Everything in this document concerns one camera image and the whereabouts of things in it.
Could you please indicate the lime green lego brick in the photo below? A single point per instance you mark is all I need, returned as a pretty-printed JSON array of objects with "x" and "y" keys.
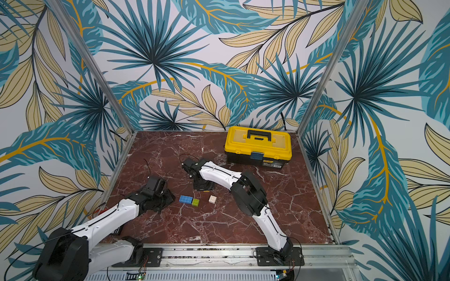
[{"x": 195, "y": 202}]

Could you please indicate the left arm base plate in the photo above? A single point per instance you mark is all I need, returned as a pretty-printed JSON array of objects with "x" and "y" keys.
[{"x": 146, "y": 257}]

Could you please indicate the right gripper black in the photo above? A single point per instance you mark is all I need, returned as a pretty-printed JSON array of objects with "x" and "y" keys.
[{"x": 200, "y": 181}]

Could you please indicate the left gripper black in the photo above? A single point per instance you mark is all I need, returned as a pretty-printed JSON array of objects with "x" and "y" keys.
[{"x": 170, "y": 198}]

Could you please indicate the yellow black toolbox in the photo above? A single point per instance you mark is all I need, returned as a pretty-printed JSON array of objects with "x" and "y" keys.
[{"x": 258, "y": 147}]

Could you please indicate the aluminium front rail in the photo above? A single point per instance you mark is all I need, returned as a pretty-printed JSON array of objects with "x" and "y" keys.
[{"x": 236, "y": 262}]

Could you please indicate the blue 2x4 lego brick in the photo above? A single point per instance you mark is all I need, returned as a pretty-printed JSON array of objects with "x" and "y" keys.
[{"x": 186, "y": 199}]

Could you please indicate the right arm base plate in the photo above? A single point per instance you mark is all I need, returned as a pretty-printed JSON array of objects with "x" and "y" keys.
[{"x": 266, "y": 256}]

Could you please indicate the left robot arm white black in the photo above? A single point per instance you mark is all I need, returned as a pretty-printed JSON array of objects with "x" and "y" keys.
[{"x": 74, "y": 254}]

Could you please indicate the white lego brick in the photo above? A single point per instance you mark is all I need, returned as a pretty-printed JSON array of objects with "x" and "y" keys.
[{"x": 212, "y": 199}]

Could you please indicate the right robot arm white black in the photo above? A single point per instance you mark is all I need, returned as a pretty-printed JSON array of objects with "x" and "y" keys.
[{"x": 249, "y": 195}]

